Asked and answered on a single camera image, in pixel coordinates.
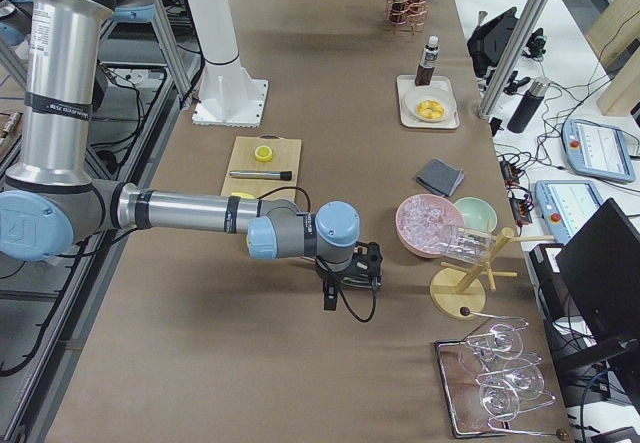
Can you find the black thermos bottle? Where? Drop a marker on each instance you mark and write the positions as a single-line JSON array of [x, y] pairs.
[[528, 105]]

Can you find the upper teach pendant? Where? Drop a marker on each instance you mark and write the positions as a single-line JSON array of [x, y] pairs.
[[597, 150]]

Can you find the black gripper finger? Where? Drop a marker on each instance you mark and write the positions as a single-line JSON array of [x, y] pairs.
[[330, 295]]

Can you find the black bag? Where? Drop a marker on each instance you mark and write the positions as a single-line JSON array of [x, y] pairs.
[[488, 41]]

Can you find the teach pendant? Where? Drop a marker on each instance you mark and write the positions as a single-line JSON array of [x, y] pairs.
[[566, 205], [597, 150]]

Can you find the upper clear wine glass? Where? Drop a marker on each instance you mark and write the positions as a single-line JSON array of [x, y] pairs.
[[502, 340]]

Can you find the yellow lemon half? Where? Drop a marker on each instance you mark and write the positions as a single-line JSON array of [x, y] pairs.
[[263, 153]]

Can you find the clear glass on stand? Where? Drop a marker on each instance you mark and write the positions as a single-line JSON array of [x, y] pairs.
[[465, 244]]

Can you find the yellow donut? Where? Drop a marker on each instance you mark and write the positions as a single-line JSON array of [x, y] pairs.
[[430, 110]]

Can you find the mint green bowl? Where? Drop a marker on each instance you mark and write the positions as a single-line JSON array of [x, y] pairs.
[[477, 214]]

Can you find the white round plate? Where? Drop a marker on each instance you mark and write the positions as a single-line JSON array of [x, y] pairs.
[[418, 94]]

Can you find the brown sauce bottle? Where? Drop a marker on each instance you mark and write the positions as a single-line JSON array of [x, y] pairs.
[[426, 65]]

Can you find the grey folded cloth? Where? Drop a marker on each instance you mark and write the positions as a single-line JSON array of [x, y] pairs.
[[440, 178]]

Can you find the aluminium frame post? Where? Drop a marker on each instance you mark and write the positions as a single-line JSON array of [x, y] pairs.
[[524, 27]]

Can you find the lower clear wine glass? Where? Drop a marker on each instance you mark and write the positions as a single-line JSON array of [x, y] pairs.
[[516, 389]]

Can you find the lower teach pendant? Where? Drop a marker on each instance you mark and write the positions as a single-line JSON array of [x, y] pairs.
[[566, 205]]

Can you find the mirrored glass rack tray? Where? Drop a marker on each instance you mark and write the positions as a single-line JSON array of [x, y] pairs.
[[458, 367]]

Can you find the wooden cup tree stand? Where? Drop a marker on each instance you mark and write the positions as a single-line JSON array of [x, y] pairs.
[[457, 290]]

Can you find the copper wire bottle rack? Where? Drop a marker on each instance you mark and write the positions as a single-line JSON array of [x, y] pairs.
[[406, 15]]

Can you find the clear wine glass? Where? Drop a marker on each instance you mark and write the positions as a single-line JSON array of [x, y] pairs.
[[502, 340], [516, 389]]

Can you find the bamboo cutting board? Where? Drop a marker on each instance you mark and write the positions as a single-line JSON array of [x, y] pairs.
[[287, 153]]

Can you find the black monitor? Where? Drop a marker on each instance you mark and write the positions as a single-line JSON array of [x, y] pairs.
[[600, 268]]

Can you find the pink bowl with ice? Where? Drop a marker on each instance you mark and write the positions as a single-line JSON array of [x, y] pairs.
[[420, 220]]

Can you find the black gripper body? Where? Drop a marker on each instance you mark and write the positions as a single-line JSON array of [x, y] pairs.
[[330, 279]]

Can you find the silver black knife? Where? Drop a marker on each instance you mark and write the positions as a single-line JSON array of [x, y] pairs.
[[262, 175]]

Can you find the white rectangular tray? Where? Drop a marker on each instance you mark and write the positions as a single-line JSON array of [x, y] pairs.
[[404, 84]]

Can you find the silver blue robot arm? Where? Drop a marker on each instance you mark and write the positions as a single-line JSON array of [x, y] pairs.
[[49, 203]]

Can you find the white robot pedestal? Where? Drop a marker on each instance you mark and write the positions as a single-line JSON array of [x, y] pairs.
[[227, 95]]

